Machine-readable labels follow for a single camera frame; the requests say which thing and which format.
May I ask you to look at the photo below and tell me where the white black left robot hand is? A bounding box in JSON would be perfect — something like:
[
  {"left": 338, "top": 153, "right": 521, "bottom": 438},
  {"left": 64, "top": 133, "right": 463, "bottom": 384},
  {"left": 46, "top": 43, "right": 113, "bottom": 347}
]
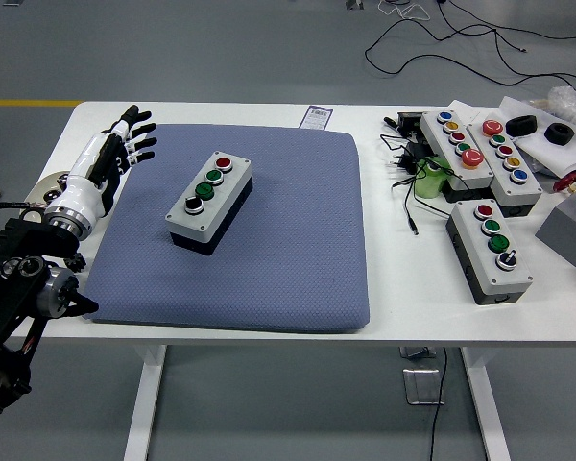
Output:
[{"left": 43, "top": 104, "right": 158, "bottom": 232}]

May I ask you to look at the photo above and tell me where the grey four-button box black base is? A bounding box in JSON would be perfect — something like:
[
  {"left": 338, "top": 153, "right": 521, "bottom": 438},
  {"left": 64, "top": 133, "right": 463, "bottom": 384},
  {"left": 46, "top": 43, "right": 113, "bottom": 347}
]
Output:
[{"left": 165, "top": 150, "right": 254, "bottom": 257}]

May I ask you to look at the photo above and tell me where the grey five-button box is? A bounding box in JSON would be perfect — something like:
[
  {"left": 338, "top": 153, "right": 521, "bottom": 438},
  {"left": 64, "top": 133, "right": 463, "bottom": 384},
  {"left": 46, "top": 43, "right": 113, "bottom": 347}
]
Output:
[
  {"left": 466, "top": 118, "right": 544, "bottom": 219},
  {"left": 419, "top": 110, "right": 495, "bottom": 203}
]

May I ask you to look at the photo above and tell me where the cream shallow dish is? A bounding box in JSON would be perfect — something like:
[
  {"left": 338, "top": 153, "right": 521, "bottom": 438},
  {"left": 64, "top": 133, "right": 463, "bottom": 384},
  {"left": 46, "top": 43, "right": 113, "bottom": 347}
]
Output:
[{"left": 27, "top": 171, "right": 74, "bottom": 211}]

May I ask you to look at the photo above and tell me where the blue-grey padded mat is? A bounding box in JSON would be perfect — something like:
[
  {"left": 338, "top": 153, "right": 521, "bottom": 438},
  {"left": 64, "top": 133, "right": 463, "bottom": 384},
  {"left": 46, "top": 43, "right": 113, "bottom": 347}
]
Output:
[{"left": 84, "top": 123, "right": 372, "bottom": 335}]

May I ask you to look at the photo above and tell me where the purple white label card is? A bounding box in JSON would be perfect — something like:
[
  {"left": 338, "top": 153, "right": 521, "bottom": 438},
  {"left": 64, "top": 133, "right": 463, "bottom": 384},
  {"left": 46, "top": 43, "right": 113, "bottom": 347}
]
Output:
[{"left": 300, "top": 105, "right": 333, "bottom": 130}]

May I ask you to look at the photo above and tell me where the white table leg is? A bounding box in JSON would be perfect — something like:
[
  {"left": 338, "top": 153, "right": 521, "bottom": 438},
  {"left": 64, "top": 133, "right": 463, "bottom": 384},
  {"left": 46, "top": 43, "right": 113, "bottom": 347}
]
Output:
[
  {"left": 460, "top": 346, "right": 513, "bottom": 461},
  {"left": 123, "top": 344, "right": 168, "bottom": 461}
]

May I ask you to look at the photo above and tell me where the black small device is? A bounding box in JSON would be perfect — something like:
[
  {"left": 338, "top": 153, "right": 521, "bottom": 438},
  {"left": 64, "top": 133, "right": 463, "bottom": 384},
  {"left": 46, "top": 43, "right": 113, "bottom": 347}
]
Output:
[{"left": 382, "top": 112, "right": 426, "bottom": 139}]

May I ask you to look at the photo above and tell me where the black power plug adapter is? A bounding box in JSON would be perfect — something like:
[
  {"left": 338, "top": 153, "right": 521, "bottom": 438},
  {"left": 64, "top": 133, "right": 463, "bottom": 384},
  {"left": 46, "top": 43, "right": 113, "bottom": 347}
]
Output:
[{"left": 386, "top": 142, "right": 432, "bottom": 174}]

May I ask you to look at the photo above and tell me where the light green cylinder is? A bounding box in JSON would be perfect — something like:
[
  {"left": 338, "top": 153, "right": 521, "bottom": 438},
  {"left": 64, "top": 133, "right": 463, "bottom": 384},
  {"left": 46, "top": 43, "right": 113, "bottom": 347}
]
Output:
[{"left": 414, "top": 158, "right": 452, "bottom": 200}]

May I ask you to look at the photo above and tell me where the metal floor plate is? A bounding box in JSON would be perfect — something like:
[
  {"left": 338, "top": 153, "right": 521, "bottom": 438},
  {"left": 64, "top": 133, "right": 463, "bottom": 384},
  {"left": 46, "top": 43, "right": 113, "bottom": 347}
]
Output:
[{"left": 402, "top": 367, "right": 445, "bottom": 407}]

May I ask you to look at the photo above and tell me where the white paper sheet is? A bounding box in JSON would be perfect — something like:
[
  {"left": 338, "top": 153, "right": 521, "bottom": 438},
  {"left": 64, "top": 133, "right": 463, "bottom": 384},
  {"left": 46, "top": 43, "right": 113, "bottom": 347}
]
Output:
[{"left": 498, "top": 95, "right": 576, "bottom": 180}]

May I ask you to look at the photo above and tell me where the grey block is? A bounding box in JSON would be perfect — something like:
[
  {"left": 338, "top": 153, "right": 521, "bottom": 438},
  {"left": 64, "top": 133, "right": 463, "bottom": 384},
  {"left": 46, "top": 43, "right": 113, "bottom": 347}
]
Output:
[{"left": 535, "top": 184, "right": 576, "bottom": 271}]

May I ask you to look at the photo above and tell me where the clear plastic bag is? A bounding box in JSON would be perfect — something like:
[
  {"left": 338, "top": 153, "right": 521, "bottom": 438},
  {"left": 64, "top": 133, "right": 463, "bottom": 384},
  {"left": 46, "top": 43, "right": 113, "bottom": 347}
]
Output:
[{"left": 530, "top": 85, "right": 576, "bottom": 129}]

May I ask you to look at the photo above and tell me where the black adapter cord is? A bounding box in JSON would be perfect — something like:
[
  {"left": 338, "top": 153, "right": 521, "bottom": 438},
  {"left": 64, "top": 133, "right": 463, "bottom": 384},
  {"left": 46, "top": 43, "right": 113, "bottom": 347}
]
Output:
[{"left": 379, "top": 133, "right": 457, "bottom": 237}]

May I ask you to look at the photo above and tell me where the white floor cable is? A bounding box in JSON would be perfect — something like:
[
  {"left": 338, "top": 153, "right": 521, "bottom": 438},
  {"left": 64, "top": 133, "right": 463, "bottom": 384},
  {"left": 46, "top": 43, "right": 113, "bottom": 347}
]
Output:
[{"left": 378, "top": 0, "right": 434, "bottom": 22}]

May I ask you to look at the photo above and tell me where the black cable under table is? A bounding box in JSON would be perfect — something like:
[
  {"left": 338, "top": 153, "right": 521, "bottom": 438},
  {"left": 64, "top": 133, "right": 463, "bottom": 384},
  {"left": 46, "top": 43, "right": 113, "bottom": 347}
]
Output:
[{"left": 428, "top": 347, "right": 449, "bottom": 461}]

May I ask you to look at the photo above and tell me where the black floor cable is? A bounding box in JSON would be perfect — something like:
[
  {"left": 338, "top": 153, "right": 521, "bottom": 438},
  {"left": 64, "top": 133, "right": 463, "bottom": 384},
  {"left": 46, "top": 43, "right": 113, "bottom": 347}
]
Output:
[{"left": 364, "top": 0, "right": 576, "bottom": 98}]

